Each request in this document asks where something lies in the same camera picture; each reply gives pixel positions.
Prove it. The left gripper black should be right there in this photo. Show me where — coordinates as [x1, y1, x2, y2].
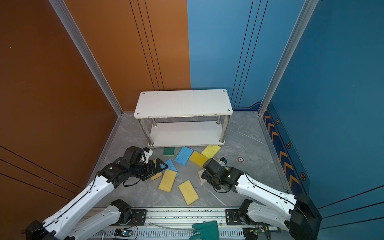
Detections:
[130, 157, 170, 180]

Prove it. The pale pink foam sponge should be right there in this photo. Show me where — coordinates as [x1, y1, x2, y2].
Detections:
[198, 170, 207, 184]

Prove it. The yellow foam sponge front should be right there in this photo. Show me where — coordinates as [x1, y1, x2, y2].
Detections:
[178, 180, 199, 206]

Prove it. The yellow foam sponge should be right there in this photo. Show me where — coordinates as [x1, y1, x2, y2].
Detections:
[159, 169, 178, 193]
[178, 180, 199, 206]
[150, 159, 162, 181]

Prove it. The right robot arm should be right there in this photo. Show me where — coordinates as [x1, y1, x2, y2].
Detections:
[201, 159, 322, 240]

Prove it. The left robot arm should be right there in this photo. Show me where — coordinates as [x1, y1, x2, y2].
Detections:
[24, 147, 169, 240]

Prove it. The white two-tier shelf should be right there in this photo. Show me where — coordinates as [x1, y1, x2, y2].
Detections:
[134, 89, 233, 148]

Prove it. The yellow foam sponge left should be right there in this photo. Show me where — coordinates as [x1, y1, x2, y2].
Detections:
[150, 159, 162, 181]

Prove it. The blue sponge lower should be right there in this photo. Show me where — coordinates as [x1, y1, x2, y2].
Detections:
[161, 159, 179, 177]

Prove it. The blue sponge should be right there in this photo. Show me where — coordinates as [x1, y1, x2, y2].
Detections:
[175, 147, 194, 166]
[161, 159, 179, 177]

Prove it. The green scouring sponge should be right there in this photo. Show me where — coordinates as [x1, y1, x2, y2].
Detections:
[163, 147, 175, 156]

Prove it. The yellow foam sponge middle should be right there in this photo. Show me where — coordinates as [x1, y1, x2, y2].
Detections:
[159, 169, 178, 193]

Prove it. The blue sponge upper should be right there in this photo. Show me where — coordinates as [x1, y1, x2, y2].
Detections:
[175, 147, 194, 166]

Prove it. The thick yellow sponge centre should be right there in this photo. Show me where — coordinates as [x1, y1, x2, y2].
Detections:
[189, 151, 209, 168]

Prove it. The yellow-green sponge upper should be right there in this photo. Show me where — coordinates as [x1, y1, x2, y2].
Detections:
[201, 145, 221, 159]

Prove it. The small circuit board left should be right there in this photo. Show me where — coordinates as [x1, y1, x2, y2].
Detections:
[114, 229, 134, 239]

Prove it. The small circuit board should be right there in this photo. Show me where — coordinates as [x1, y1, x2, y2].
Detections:
[114, 229, 134, 239]
[243, 228, 264, 240]

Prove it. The green rubber glove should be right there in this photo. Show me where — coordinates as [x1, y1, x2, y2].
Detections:
[189, 221, 220, 240]

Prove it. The small circuit board right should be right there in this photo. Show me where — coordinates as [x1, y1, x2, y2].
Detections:
[243, 228, 264, 240]

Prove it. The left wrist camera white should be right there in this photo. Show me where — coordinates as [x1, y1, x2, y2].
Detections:
[140, 147, 153, 164]

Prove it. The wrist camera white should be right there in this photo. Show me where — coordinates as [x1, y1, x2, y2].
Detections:
[219, 157, 228, 167]
[140, 147, 153, 164]

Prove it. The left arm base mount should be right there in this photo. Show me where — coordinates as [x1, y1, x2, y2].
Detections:
[118, 209, 147, 226]

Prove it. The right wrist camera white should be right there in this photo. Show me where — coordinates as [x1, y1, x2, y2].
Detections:
[219, 157, 228, 167]

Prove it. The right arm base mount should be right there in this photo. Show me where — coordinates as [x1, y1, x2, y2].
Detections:
[225, 209, 249, 226]

